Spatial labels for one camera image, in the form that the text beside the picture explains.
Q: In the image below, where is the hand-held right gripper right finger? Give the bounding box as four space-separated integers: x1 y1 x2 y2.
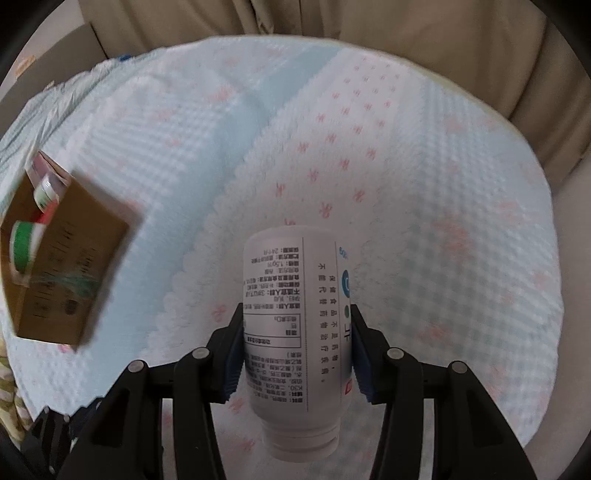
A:
348 304 537 480

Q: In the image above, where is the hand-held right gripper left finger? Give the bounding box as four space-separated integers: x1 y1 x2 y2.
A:
58 302 245 480

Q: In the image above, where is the white labelled bottle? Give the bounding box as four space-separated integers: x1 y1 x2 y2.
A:
242 226 357 463

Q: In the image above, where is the brown cardboard box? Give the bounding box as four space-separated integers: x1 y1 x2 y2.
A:
0 150 142 348

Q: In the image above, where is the white quilt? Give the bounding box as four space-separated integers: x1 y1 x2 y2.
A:
0 55 144 160

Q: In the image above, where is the beige curtain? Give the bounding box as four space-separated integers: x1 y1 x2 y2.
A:
76 0 591 176

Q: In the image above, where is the grey headboard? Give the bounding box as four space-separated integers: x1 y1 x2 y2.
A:
0 22 109 100

